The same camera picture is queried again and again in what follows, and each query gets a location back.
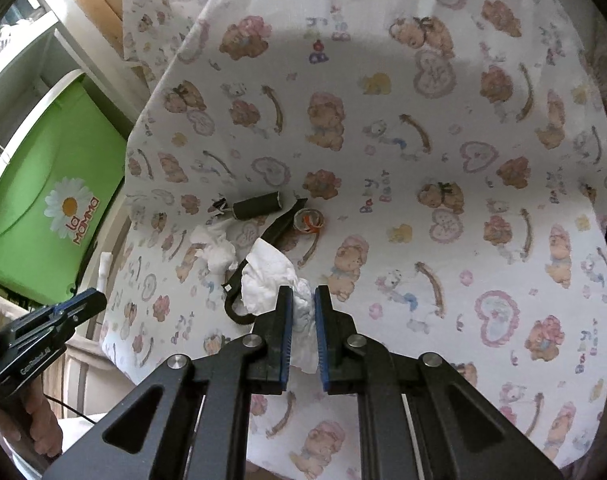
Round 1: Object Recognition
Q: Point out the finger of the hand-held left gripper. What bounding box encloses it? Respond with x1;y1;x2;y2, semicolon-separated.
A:
52;288;108;332

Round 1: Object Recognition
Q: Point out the clear ring with orange ribbon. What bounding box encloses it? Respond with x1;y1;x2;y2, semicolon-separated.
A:
292;208;327;235

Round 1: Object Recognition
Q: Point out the large white tissue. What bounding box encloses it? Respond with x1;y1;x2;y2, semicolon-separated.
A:
240;238;318;374

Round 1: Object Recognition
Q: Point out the black plastic strip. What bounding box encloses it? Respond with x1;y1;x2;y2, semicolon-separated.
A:
223;198;309;325

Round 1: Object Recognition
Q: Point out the black cable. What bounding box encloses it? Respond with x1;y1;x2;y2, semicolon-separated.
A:
44;394;105;424

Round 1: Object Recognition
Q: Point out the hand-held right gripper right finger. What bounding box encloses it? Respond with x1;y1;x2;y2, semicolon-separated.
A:
314;285;564;480

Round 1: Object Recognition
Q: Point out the small crumpled white tissue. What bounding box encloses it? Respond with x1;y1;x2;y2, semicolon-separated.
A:
188;224;237;272

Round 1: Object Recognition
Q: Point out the person's left hand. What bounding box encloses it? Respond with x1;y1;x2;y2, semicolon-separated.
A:
11;387;64;457

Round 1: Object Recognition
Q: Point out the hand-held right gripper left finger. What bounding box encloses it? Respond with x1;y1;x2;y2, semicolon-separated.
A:
44;285;292;480

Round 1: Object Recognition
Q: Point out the white shelf unit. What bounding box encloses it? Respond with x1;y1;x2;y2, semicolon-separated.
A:
0;9;150;128

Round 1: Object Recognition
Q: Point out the green plastic bin daisy print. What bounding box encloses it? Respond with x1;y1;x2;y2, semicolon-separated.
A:
0;70;130;307

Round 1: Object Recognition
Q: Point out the dark cylinder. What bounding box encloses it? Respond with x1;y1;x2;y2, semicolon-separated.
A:
232;191;285;221

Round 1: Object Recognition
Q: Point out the bear printed blanket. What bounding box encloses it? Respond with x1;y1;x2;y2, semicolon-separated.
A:
100;0;607;480

